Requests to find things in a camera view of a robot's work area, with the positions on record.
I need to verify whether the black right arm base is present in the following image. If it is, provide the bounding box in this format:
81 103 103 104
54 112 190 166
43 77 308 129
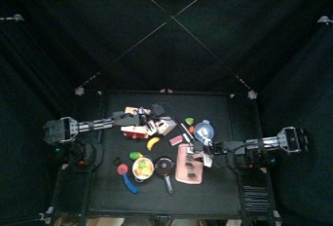
233 148 271 172

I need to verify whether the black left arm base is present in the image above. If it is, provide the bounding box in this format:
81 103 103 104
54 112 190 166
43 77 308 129
65 138 106 174

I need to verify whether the small white and black toy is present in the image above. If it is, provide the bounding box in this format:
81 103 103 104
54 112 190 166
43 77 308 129
146 120 160 136

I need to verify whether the white paper card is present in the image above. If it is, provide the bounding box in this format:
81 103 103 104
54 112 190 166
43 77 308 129
202 153 214 169

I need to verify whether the tan toy box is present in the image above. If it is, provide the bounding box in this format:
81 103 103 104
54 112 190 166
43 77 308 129
123 106 141 115

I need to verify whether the red and white toy box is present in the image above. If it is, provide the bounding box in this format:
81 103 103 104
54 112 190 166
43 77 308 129
119 125 150 140

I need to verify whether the light blue toy bowl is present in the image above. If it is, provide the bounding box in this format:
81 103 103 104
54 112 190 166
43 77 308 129
193 119 216 143

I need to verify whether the white toy carton box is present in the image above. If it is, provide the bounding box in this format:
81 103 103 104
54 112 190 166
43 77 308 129
156 118 178 136

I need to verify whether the yellow toy banana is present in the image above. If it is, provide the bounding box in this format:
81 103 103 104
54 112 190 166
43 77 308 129
146 136 162 151

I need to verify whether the pink rectangular tray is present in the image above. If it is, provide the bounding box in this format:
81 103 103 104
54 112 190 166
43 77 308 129
174 143 205 185

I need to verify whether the pink toy block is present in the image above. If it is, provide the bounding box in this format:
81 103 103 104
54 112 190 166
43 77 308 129
168 134 185 147

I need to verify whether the black and white toy knife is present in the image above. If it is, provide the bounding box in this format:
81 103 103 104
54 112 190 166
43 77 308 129
173 115 193 144

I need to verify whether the green toy pepper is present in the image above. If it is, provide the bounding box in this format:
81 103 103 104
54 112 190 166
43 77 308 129
129 151 145 161

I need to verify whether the black toy frying pan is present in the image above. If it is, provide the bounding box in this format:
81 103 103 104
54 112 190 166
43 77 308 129
154 157 177 194

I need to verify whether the silver pot with toy food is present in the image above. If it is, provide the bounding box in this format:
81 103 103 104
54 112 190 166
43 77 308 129
131 156 157 183

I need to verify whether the red and blue toy spatula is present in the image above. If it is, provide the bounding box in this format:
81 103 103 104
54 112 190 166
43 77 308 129
117 163 141 195

